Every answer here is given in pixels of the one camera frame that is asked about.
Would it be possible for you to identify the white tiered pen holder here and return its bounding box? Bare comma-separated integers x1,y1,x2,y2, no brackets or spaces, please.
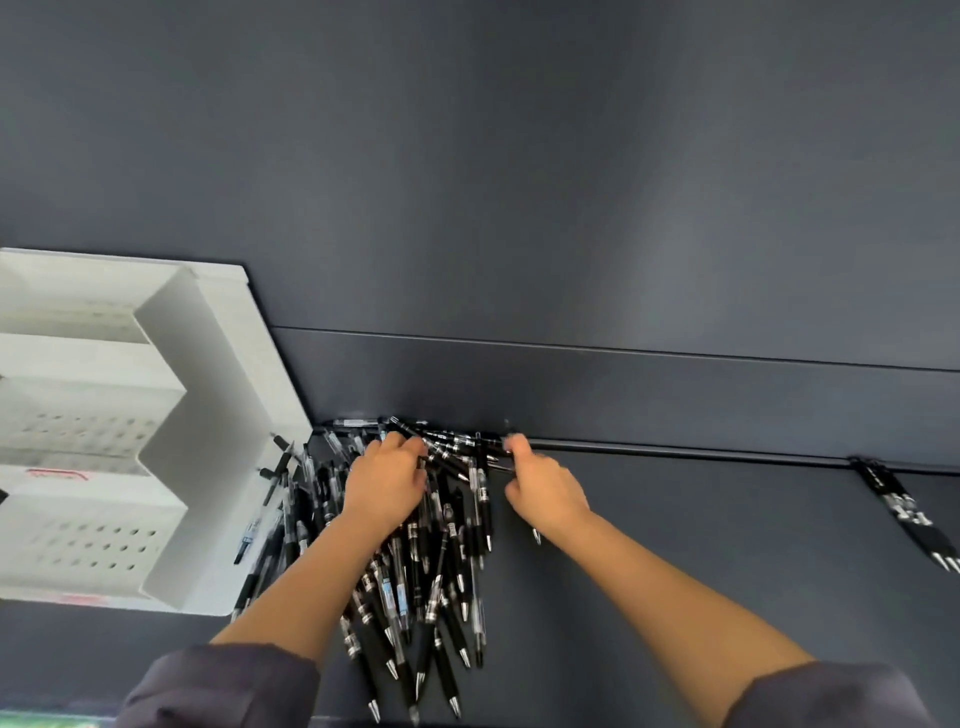
0,247,314,618

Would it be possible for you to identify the grey sleeve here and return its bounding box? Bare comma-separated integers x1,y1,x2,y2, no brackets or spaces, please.
723,659,939,728
116,643,322,728

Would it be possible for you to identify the dark grey shelf unit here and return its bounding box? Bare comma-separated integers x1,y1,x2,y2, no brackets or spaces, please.
0,0,960,728

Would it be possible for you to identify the person's right hand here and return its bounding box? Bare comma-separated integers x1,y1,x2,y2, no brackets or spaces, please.
500,433,594,535

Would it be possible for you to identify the grey left sleeve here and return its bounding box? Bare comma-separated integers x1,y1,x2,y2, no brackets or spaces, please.
116,643,322,728

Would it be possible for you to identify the grey right sleeve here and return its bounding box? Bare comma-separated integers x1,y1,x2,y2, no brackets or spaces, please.
723,659,939,728

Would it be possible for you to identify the person's left hand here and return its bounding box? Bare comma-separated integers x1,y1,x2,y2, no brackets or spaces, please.
341,431,430,526

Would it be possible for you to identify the aligned bundle of black pens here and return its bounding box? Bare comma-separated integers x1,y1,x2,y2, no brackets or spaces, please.
849,455,960,575

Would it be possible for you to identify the person's left forearm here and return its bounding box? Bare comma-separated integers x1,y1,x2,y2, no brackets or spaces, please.
209,509,406,669

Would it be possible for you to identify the person's right forearm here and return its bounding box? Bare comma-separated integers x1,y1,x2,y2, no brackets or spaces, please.
543,509,815,725

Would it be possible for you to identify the pile of black pens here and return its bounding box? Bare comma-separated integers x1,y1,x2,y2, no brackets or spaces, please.
230,416,543,727

